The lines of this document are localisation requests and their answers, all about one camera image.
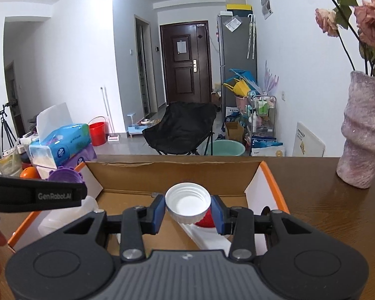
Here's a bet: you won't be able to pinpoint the yellow black box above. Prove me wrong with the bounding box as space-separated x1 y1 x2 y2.
226 3 254 15

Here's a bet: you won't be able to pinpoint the white mop stick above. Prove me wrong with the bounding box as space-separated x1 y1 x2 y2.
99 86 120 141

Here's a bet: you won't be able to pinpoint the red white lint brush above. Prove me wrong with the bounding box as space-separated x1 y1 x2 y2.
181 210 235 251

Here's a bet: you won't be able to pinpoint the purple wall decoration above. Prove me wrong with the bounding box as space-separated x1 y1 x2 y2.
262 60 281 96

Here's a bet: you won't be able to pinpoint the metal trolley rack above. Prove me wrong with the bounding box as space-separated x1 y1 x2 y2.
245 95 277 141

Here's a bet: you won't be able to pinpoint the side door frame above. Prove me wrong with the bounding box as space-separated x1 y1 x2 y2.
134 14 152 118

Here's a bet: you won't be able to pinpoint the wall electrical panel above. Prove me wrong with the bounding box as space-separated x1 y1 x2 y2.
260 0 274 20

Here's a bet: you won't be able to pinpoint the purple tissue pack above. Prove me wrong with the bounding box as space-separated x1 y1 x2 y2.
34 144 98 181

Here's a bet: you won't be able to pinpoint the orange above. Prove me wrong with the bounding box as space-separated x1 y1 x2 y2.
19 166 41 180

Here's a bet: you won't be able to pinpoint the blue white pet feeder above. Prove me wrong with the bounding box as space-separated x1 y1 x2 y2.
127 112 151 137

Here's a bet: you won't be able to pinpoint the red bucket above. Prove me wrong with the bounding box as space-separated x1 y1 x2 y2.
88 116 108 147

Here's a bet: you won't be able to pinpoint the blue white package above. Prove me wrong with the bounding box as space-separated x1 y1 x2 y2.
250 135 285 157

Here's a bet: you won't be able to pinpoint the purple bottle cap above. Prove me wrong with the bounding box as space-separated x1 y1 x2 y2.
48 166 84 184

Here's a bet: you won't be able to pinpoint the white folded umbrellas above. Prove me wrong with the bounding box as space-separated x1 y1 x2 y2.
246 14 258 60

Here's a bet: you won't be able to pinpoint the white plastic bottle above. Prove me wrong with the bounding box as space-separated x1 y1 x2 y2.
37 195 99 237

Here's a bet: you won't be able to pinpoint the green plastic basin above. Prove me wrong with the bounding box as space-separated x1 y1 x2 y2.
205 139 247 157

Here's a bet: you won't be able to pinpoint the pink ceramic vase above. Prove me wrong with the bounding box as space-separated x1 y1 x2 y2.
336 70 375 189

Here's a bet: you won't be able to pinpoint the clear plastic packet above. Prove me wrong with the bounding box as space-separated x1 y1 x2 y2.
224 17 241 32

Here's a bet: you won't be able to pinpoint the glass cup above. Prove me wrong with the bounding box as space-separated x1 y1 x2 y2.
0 154 23 177

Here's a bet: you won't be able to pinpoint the dark brown door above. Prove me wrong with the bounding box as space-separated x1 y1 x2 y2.
159 21 213 104

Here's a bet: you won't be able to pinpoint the red printed cardboard box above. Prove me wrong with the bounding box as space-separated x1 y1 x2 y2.
7 160 291 257

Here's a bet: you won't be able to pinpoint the white bottle cap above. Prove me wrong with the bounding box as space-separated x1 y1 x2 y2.
164 182 212 225

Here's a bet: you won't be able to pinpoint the white board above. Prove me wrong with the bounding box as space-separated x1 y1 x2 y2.
292 121 326 158

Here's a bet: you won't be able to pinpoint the small brown carton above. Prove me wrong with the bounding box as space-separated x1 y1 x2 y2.
224 120 246 142

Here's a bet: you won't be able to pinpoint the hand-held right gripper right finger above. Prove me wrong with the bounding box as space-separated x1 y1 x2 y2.
210 194 316 262

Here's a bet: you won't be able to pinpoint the blue yellow plastic dustpans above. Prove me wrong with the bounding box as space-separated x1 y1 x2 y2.
222 68 260 98

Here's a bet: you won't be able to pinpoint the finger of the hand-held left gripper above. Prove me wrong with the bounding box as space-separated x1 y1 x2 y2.
0 174 88 195

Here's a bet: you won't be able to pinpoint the blue tissue pack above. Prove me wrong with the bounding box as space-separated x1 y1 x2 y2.
29 102 91 168

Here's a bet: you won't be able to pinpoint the bunch of dried pink roses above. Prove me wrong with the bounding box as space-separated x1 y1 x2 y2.
267 0 375 79

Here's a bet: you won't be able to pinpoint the black folding chair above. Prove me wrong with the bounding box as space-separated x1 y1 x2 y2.
142 101 216 156

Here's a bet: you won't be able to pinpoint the pink bucket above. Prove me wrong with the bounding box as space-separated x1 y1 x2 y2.
235 95 251 112

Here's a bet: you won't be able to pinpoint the camera tripod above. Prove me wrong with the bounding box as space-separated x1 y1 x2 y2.
0 101 20 154

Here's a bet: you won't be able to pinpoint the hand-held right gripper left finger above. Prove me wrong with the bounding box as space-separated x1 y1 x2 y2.
60 194 166 263

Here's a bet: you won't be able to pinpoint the grey refrigerator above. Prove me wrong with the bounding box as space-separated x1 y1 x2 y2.
217 12 258 106

